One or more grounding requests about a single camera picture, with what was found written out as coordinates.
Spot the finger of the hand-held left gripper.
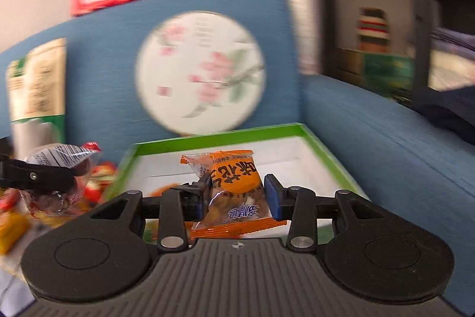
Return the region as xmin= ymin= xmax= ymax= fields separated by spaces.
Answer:
xmin=0 ymin=154 xmax=75 ymax=197

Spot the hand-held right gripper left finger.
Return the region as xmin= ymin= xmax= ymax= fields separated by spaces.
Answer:
xmin=89 ymin=181 xmax=209 ymax=253

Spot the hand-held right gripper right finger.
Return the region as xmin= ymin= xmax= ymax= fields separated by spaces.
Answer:
xmin=265 ymin=174 xmax=385 ymax=253

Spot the clear packet of dark snacks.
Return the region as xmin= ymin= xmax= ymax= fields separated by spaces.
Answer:
xmin=20 ymin=142 xmax=103 ymax=218

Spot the orange snack packet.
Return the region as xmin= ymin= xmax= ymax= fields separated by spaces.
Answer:
xmin=180 ymin=150 xmax=288 ymax=239

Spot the green box with white inside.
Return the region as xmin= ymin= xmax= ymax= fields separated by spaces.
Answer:
xmin=102 ymin=122 xmax=372 ymax=245

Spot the small red candy packet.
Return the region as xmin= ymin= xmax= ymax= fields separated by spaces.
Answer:
xmin=0 ymin=189 xmax=21 ymax=212

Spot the orange-yellow candy packet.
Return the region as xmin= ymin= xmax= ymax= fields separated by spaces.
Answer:
xmin=0 ymin=212 xmax=32 ymax=254

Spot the red snack packet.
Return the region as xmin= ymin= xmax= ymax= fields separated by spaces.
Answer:
xmin=80 ymin=142 xmax=120 ymax=204

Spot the beige and green pouch bag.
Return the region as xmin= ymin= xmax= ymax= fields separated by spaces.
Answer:
xmin=5 ymin=38 xmax=68 ymax=161

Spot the blue fabric sofa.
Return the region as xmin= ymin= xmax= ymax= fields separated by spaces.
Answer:
xmin=0 ymin=0 xmax=475 ymax=317

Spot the round floral fan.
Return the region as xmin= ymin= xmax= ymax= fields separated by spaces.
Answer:
xmin=135 ymin=10 xmax=266 ymax=137

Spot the brown cardboard box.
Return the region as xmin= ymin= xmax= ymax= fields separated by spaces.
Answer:
xmin=336 ymin=48 xmax=366 ymax=77

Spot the dark green printed box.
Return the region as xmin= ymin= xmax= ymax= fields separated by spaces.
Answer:
xmin=364 ymin=53 xmax=415 ymax=104

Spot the silver foil roll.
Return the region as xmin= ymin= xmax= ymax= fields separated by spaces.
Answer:
xmin=275 ymin=0 xmax=322 ymax=77

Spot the striped folded cloth stack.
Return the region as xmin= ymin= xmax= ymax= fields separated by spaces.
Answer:
xmin=356 ymin=7 xmax=391 ymax=52

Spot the dark cloth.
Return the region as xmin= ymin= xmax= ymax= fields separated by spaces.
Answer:
xmin=410 ymin=85 xmax=475 ymax=146

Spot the folded pale bedding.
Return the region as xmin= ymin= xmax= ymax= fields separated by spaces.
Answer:
xmin=428 ymin=25 xmax=475 ymax=92

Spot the dark metal shelf rack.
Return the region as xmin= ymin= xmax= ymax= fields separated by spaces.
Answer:
xmin=318 ymin=0 xmax=475 ymax=107

